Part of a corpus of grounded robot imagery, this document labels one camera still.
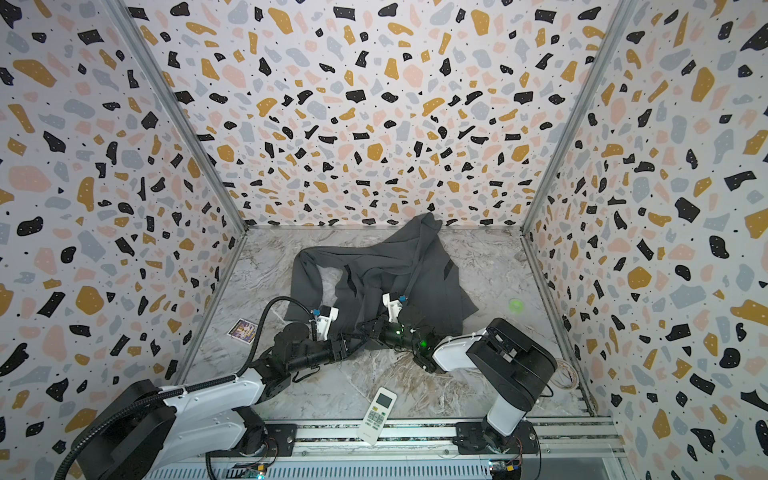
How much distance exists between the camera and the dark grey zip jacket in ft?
3.19

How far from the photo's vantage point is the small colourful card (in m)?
0.92

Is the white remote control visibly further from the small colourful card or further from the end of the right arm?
the small colourful card

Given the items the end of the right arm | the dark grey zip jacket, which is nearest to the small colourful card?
the dark grey zip jacket

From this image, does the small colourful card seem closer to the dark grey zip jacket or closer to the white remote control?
the dark grey zip jacket

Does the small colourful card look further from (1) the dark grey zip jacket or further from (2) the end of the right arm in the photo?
(2) the end of the right arm

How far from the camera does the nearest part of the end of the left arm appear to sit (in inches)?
27.7

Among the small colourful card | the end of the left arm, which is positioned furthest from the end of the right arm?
the small colourful card

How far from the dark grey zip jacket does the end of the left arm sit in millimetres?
184

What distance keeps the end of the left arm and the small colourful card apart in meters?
0.31

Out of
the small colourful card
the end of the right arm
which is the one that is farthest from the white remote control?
the small colourful card

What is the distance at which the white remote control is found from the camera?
760 millimetres

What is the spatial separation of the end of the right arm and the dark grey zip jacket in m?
0.15

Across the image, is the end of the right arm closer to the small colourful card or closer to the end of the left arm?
the end of the left arm

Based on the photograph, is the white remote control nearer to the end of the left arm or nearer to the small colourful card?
the end of the left arm
